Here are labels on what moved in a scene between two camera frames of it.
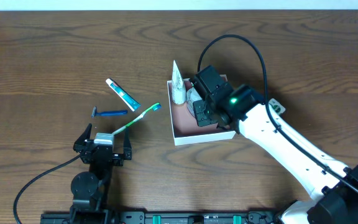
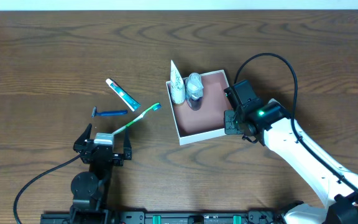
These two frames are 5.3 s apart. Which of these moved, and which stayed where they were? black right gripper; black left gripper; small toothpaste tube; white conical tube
Moved: black right gripper
Stayed: black left gripper; small toothpaste tube; white conical tube
